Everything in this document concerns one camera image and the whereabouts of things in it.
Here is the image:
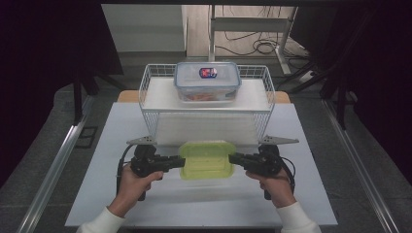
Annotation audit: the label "tan wooden board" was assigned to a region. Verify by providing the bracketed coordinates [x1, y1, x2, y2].
[117, 90, 292, 105]

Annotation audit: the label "white power strip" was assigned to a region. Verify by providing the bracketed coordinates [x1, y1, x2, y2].
[299, 70, 315, 83]

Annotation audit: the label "person's left hand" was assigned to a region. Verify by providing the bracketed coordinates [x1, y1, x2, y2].
[108, 163, 164, 217]

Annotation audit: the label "clear blue-rimmed food container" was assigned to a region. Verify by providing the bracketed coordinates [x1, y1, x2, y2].
[173, 61, 242, 104]

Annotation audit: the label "black metal stand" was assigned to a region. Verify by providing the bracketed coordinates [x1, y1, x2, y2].
[72, 64, 127, 125]
[278, 13, 373, 130]

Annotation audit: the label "green plastic food container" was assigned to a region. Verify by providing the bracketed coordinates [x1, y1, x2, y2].
[178, 140, 237, 181]

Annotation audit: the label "white cabinet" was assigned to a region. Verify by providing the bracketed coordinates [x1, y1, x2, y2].
[101, 4, 189, 53]

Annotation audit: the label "white metal desk frame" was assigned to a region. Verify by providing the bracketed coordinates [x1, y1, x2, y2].
[208, 4, 299, 76]

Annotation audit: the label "black floor frame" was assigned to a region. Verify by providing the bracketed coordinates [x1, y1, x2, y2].
[75, 125, 98, 150]

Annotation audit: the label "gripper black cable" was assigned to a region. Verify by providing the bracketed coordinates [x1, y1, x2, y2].
[116, 144, 135, 195]
[280, 156, 296, 195]

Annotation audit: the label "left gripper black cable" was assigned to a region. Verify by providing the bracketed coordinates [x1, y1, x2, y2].
[116, 144, 135, 195]

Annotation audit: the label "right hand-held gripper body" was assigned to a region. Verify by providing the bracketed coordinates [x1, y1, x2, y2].
[254, 135, 299, 178]

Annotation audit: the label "white wire shelf rack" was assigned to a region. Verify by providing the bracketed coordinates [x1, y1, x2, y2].
[138, 63, 276, 149]

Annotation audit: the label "aluminium rail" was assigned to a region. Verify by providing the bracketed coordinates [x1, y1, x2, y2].
[17, 96, 95, 233]
[322, 98, 401, 233]

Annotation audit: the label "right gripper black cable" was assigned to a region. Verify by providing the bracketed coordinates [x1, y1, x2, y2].
[280, 156, 296, 195]

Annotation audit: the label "black floor cables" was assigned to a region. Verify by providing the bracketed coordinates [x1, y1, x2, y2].
[215, 6, 309, 59]

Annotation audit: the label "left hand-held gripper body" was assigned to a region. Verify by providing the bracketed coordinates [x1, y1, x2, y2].
[125, 135, 163, 179]

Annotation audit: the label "person's right hand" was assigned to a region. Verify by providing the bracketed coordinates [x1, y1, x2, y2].
[245, 168, 297, 209]

